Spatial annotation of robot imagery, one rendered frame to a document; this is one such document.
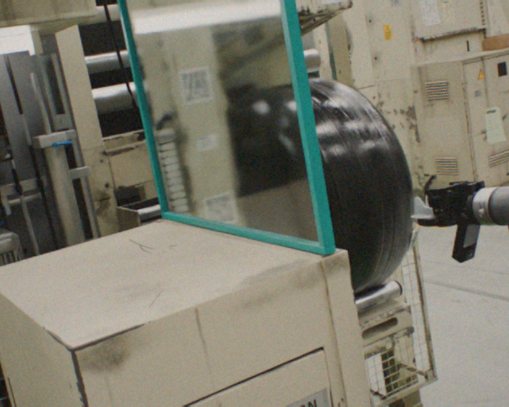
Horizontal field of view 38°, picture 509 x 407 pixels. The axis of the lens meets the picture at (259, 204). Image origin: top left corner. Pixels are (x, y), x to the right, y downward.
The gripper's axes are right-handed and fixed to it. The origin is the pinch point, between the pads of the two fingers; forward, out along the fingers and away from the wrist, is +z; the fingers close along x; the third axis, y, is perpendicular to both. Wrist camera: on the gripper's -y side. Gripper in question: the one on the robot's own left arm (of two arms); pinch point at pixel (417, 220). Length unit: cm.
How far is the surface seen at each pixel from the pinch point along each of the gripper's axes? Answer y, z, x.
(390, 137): 18.5, 10.2, -6.3
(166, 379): 0, -41, 79
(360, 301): -19.9, 24.4, 2.6
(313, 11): 57, 49, -22
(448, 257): -84, 253, -237
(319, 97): 31.7, 19.5, 4.2
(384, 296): -21.1, 24.3, -5.0
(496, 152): -34, 320, -377
